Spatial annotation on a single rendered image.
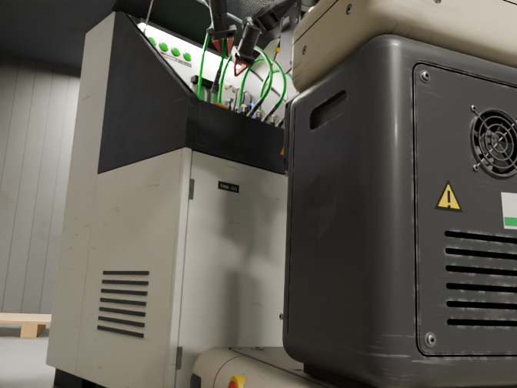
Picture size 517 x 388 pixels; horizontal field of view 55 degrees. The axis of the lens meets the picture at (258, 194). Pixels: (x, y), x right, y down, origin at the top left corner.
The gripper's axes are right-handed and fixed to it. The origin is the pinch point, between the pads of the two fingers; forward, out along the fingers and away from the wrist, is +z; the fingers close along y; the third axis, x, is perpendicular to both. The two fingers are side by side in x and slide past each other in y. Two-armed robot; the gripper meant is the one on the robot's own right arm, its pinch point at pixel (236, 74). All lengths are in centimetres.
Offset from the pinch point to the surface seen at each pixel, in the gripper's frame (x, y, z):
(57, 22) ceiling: 54, 401, 136
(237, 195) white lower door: 7, -55, 19
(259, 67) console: -26.4, 41.2, 8.0
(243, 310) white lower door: 2, -79, 44
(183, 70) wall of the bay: 12.1, 28.4, 14.2
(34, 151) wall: 56, 397, 300
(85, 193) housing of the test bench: 45, -11, 58
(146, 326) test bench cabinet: 30, -79, 52
